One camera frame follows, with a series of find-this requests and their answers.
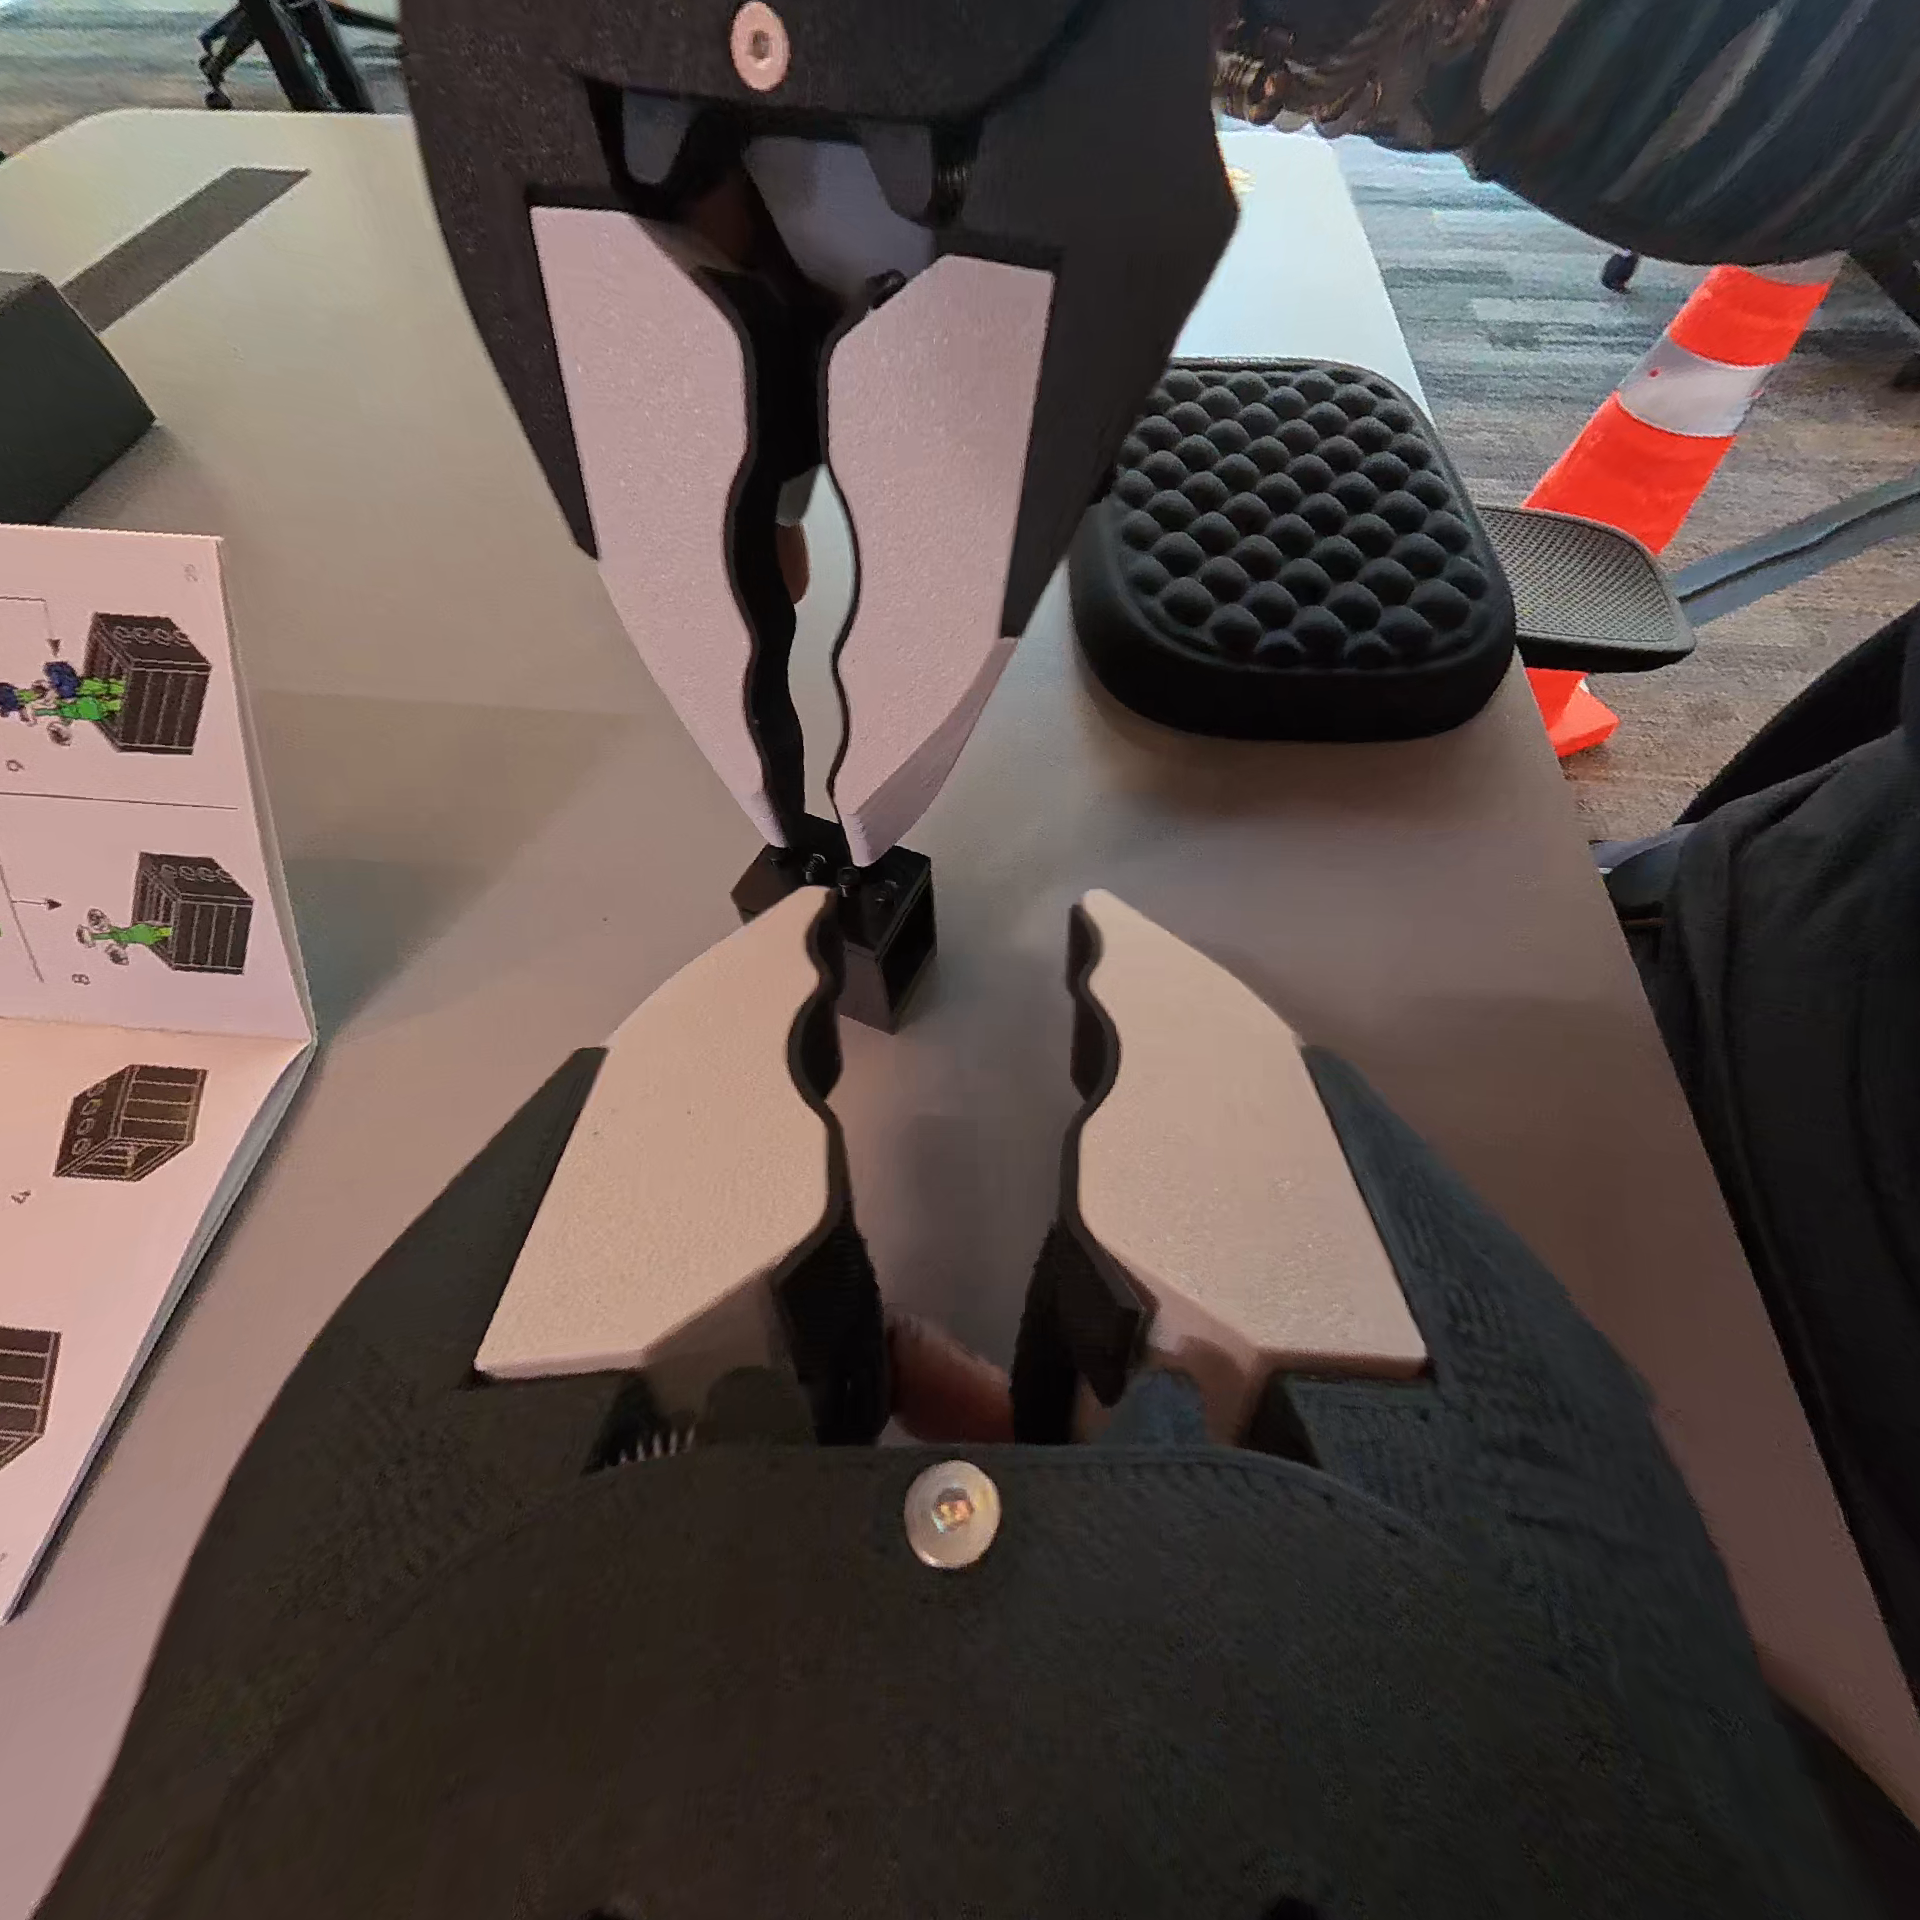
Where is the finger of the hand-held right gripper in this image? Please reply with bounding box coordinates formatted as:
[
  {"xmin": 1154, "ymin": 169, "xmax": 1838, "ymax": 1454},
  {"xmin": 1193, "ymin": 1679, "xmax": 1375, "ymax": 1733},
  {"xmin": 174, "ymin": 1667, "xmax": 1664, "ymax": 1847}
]
[
  {"xmin": 827, "ymin": 254, "xmax": 1062, "ymax": 865},
  {"xmin": 532, "ymin": 207, "xmax": 814, "ymax": 842}
]

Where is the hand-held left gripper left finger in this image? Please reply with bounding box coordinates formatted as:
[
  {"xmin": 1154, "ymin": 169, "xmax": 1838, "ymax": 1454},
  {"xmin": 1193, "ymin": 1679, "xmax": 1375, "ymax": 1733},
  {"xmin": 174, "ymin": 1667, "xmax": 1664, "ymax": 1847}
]
[{"xmin": 481, "ymin": 892, "xmax": 887, "ymax": 1411}]

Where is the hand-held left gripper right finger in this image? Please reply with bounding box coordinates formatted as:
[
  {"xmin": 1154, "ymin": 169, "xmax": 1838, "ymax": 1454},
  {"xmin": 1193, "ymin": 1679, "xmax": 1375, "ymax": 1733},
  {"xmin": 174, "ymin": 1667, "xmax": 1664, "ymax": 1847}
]
[{"xmin": 1017, "ymin": 892, "xmax": 1429, "ymax": 1411}]

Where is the white instruction booklet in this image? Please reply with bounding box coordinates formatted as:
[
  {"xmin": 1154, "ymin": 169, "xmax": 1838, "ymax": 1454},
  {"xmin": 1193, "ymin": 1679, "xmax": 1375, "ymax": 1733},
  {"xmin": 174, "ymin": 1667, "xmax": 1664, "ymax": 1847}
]
[{"xmin": 0, "ymin": 525, "xmax": 317, "ymax": 1623}]

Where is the matte black box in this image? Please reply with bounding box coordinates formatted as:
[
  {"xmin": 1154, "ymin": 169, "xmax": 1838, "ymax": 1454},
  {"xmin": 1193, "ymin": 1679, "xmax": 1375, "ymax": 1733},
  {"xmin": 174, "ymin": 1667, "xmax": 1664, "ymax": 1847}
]
[{"xmin": 0, "ymin": 270, "xmax": 158, "ymax": 525}]

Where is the person's right forearm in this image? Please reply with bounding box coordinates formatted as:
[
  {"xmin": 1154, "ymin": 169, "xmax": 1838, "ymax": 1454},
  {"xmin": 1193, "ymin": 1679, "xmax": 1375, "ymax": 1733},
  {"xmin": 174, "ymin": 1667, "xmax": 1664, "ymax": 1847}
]
[{"xmin": 1470, "ymin": 0, "xmax": 1920, "ymax": 264}]

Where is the grey desk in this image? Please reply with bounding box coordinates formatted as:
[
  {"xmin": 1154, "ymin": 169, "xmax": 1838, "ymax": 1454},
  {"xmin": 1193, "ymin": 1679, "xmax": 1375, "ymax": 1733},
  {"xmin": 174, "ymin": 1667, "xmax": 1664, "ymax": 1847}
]
[{"xmin": 0, "ymin": 113, "xmax": 1920, "ymax": 1920}]

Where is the black mesh cushion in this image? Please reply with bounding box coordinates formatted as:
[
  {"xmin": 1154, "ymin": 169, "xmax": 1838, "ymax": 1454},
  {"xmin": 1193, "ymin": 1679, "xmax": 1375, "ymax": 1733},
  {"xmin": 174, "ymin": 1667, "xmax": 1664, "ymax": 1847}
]
[{"xmin": 1070, "ymin": 362, "xmax": 1517, "ymax": 744}]

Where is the black office chair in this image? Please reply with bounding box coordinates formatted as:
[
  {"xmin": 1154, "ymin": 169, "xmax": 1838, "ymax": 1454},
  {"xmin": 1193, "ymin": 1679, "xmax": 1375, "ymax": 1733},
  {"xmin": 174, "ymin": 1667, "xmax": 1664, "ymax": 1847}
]
[{"xmin": 197, "ymin": 0, "xmax": 393, "ymax": 117}]

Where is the person's dark clothing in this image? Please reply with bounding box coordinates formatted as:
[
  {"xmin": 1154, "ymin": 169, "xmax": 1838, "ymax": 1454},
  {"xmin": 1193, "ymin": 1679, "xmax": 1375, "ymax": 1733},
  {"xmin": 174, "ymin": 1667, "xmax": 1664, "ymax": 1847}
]
[{"xmin": 1605, "ymin": 617, "xmax": 1920, "ymax": 1698}]

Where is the orange traffic cone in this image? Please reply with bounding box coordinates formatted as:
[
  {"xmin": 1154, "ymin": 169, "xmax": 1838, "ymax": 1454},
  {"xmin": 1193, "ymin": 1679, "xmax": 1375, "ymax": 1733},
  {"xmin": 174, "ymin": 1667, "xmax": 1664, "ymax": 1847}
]
[{"xmin": 1526, "ymin": 264, "xmax": 1838, "ymax": 759}]

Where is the black chair armrest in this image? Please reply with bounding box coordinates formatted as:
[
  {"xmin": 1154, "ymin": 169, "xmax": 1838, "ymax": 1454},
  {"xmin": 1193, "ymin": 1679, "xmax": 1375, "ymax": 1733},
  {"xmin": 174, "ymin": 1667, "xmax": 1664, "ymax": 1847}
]
[{"xmin": 1478, "ymin": 468, "xmax": 1920, "ymax": 675}]

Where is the gold bracelet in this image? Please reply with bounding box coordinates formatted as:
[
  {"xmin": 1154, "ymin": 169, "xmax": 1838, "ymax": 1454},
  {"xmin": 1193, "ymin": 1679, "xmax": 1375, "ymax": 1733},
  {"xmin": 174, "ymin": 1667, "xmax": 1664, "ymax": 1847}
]
[{"xmin": 1216, "ymin": 0, "xmax": 1503, "ymax": 136}]

